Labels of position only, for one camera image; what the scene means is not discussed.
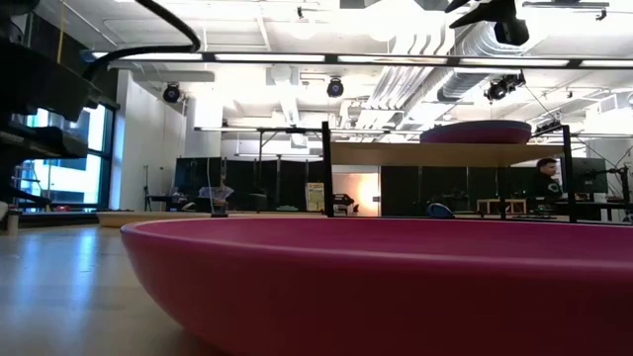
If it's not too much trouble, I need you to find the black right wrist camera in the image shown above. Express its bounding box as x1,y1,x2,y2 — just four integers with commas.
493,17,530,46

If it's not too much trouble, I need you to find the black aluminium rig frame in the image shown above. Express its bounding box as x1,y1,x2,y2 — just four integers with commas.
19,211,633,229

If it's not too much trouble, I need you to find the overhead LED light bar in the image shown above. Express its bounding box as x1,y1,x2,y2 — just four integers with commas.
91,50,633,70

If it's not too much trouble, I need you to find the silver ventilation duct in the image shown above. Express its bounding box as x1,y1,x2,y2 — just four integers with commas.
437,19,525,104

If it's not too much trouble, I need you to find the wooden shelf with black legs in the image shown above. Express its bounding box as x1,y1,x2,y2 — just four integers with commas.
320,121,579,224

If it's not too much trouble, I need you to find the black tripod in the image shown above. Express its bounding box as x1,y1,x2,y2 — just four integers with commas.
142,164,153,213

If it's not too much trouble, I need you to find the large window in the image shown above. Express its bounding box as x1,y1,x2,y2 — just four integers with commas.
12,104,116,212

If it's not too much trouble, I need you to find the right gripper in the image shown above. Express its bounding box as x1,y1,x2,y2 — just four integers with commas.
443,0,518,29

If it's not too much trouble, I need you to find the black partition panel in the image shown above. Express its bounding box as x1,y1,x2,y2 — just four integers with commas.
173,156,327,213
380,165,538,215

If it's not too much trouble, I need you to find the black ceiling bracket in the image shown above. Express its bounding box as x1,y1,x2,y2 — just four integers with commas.
522,1,610,22

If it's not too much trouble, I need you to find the black ceiling camera cluster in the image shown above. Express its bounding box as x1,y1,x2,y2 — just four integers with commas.
483,71,527,103

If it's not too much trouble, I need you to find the black monitor on stand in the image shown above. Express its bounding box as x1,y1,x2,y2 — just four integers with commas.
561,156,609,195

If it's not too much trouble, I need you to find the yellow cable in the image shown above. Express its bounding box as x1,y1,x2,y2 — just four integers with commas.
55,0,66,65

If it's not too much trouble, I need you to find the black machine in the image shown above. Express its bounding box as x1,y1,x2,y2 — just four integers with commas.
333,192,357,217

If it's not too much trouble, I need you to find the pink plate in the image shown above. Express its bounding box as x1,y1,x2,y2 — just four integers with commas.
120,217,633,356

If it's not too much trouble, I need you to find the black camera stand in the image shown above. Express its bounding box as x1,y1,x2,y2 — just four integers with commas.
583,165,633,223

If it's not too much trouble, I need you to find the low wooden table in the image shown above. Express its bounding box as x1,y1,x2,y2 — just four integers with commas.
476,197,528,216

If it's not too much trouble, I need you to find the yellow poster sign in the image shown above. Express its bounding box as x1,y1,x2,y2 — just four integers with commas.
305,181,326,213

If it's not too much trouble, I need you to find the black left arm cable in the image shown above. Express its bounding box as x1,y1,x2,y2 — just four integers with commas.
82,0,203,83

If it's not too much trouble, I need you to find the person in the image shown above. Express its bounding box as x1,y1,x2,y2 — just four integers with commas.
197,183,234,214
532,156,565,202

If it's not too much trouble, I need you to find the blue round object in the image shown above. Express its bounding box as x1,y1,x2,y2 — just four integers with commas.
426,202,455,220

